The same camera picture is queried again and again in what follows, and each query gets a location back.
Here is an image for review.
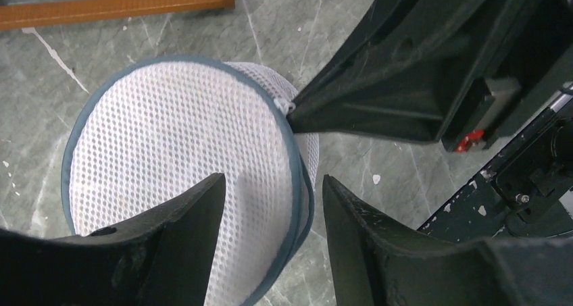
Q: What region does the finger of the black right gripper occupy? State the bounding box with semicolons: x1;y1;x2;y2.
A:
288;26;489;144
309;0;485;87

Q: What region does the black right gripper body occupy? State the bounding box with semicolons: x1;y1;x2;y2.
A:
441;0;572;152

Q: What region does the orange wooden shelf rack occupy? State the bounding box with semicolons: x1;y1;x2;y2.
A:
1;0;235;31

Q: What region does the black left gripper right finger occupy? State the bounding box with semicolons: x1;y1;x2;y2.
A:
322;175;572;305

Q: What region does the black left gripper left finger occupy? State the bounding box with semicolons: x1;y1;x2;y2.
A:
1;173;226;305

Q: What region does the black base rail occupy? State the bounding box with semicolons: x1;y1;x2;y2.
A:
418;95;572;243

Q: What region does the white mesh laundry bag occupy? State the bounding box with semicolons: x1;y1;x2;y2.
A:
61;56;318;305

